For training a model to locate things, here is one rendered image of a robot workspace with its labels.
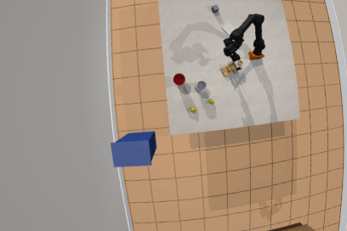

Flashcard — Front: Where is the red plastic cup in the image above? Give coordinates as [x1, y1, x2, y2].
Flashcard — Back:
[173, 73, 185, 85]

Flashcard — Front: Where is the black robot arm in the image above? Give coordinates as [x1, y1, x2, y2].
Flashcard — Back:
[224, 14, 265, 57]

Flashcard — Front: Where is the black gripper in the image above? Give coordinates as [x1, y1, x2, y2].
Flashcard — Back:
[223, 38, 240, 62]

